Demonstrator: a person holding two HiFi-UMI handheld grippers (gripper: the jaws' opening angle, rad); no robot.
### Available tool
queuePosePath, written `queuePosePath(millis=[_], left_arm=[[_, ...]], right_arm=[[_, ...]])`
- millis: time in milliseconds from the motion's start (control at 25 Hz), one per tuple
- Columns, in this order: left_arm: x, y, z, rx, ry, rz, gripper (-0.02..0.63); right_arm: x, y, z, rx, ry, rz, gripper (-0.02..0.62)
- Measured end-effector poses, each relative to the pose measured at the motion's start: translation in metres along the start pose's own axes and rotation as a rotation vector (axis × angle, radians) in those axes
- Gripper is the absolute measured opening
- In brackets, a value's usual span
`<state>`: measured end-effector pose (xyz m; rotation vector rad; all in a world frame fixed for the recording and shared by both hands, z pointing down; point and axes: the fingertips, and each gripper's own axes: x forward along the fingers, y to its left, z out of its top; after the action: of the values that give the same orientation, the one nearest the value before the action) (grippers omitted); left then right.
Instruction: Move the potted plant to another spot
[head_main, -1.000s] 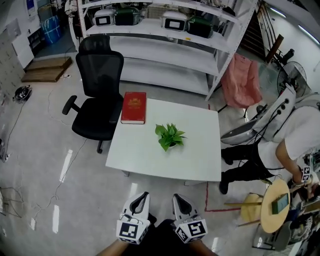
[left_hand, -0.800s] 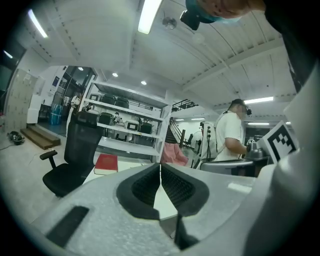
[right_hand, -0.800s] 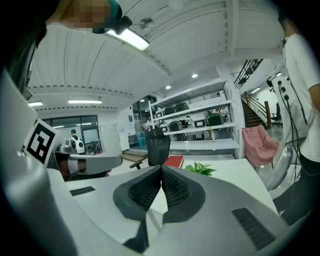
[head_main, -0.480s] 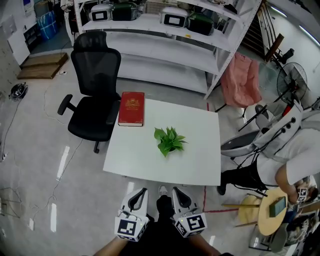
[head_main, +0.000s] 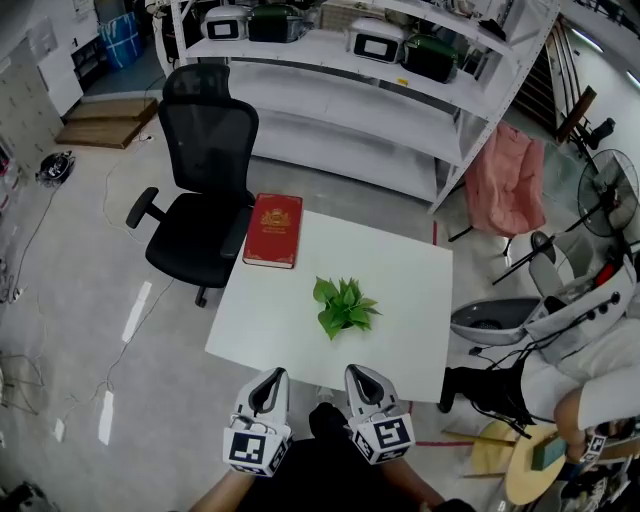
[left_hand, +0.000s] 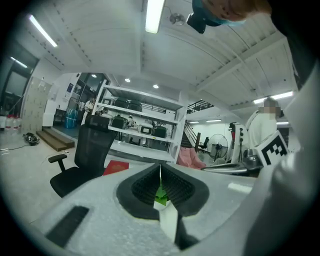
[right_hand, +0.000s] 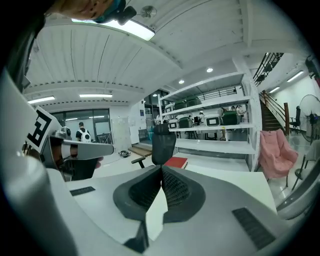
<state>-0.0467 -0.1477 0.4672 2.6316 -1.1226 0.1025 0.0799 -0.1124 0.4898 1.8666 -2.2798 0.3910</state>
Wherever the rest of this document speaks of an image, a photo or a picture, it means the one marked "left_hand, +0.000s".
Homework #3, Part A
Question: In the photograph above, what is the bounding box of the black pot on floor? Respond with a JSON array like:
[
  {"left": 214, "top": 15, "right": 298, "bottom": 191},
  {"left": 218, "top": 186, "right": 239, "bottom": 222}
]
[{"left": 23, "top": 132, "right": 40, "bottom": 146}]

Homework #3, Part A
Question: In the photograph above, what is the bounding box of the white metal shelving rack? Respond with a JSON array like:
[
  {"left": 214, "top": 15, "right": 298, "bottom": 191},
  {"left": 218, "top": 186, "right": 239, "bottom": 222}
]
[{"left": 92, "top": 79, "right": 188, "bottom": 163}]

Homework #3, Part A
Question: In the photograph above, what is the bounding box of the green rice cooker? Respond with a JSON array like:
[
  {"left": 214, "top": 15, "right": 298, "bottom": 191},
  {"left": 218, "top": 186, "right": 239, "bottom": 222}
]
[
  {"left": 152, "top": 125, "right": 168, "bottom": 139},
  {"left": 111, "top": 114, "right": 129, "bottom": 130},
  {"left": 128, "top": 99, "right": 143, "bottom": 113},
  {"left": 114, "top": 98, "right": 130, "bottom": 110}
]

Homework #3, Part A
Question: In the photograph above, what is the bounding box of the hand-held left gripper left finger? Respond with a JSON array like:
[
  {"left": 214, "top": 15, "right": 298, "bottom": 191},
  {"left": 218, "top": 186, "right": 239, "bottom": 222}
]
[{"left": 31, "top": 163, "right": 181, "bottom": 254}]

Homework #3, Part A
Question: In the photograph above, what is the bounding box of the black mesh office chair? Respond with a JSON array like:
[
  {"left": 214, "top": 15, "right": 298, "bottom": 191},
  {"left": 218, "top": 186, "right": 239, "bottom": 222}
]
[{"left": 48, "top": 114, "right": 118, "bottom": 198}]

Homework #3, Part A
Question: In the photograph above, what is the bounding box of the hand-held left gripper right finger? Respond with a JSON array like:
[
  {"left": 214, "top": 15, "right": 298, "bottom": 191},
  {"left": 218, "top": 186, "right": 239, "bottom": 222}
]
[{"left": 161, "top": 163, "right": 259, "bottom": 255}]

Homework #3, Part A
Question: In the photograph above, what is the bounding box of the green potted plant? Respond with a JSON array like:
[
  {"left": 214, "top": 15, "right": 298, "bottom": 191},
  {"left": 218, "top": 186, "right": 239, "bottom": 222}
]
[{"left": 154, "top": 183, "right": 169, "bottom": 207}]

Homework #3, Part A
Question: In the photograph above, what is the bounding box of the red hardcover book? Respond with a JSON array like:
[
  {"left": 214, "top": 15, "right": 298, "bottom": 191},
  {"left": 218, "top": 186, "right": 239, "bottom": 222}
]
[{"left": 102, "top": 159, "right": 130, "bottom": 176}]

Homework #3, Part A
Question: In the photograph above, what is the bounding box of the ceiling tube light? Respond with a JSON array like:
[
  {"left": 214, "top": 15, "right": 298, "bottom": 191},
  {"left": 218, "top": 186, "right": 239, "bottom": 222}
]
[
  {"left": 145, "top": 0, "right": 166, "bottom": 34},
  {"left": 253, "top": 91, "right": 294, "bottom": 105},
  {"left": 9, "top": 56, "right": 28, "bottom": 69},
  {"left": 28, "top": 14, "right": 59, "bottom": 48}
]

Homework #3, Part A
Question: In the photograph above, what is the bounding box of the white ceiling fan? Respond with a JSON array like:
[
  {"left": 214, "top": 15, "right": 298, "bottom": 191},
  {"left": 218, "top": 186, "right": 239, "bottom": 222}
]
[{"left": 169, "top": 12, "right": 186, "bottom": 27}]

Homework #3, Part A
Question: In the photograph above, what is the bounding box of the white square table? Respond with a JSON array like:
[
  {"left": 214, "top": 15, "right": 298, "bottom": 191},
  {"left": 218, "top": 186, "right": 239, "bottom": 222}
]
[{"left": 102, "top": 161, "right": 258, "bottom": 243}]

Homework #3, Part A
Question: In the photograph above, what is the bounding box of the pink cloth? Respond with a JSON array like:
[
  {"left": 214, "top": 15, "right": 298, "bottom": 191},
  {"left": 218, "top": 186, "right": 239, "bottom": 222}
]
[{"left": 177, "top": 146, "right": 207, "bottom": 171}]

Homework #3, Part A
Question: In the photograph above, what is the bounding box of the dark staircase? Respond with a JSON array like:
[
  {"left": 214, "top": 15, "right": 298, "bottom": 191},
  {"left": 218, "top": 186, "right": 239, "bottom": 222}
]
[{"left": 181, "top": 99, "right": 216, "bottom": 149}]

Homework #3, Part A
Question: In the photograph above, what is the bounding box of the beige locker cabinet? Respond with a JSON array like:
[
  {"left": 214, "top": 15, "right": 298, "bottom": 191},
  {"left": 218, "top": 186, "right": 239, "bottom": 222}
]
[{"left": 21, "top": 76, "right": 52, "bottom": 135}]

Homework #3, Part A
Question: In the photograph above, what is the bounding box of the black standing fan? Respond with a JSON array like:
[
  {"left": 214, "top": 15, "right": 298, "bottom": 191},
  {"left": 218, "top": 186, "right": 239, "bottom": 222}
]
[{"left": 208, "top": 133, "right": 230, "bottom": 161}]

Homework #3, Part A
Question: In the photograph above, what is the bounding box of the blue woven bag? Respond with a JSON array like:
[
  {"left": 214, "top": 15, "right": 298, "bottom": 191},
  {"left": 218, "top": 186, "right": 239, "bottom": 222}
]
[{"left": 64, "top": 108, "right": 78, "bottom": 130}]

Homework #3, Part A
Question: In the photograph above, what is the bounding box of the person's black clothing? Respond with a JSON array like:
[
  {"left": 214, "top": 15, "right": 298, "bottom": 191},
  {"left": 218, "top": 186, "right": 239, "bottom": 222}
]
[{"left": 269, "top": 0, "right": 320, "bottom": 88}]

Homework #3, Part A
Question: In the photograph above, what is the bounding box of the person's head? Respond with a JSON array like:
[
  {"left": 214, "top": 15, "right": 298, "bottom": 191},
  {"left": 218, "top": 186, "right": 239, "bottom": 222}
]
[{"left": 192, "top": 0, "right": 273, "bottom": 28}]

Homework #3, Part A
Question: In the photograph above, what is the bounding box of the black head-mounted camera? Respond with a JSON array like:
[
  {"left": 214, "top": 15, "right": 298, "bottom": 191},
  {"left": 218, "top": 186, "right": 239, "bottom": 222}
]
[{"left": 186, "top": 12, "right": 208, "bottom": 35}]

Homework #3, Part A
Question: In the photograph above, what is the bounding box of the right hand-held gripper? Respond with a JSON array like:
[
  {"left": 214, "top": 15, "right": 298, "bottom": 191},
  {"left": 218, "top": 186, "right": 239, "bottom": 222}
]
[{"left": 256, "top": 129, "right": 290, "bottom": 168}]

